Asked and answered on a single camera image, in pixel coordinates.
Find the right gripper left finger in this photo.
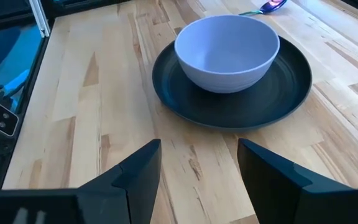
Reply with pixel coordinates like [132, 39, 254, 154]
[76, 138, 162, 224]

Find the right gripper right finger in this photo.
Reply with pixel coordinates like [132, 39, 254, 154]
[237, 138, 354, 224]

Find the black plate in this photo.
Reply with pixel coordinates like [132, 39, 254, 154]
[151, 35, 313, 131]

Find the lavender bowl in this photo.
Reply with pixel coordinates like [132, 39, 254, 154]
[173, 13, 281, 95]

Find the iridescent purple teal spoon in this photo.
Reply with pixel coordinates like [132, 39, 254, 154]
[238, 0, 289, 16]

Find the table-level camera box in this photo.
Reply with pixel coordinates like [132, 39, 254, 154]
[0, 103, 21, 138]

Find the white aluminium bracket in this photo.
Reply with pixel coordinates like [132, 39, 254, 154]
[29, 0, 52, 39]

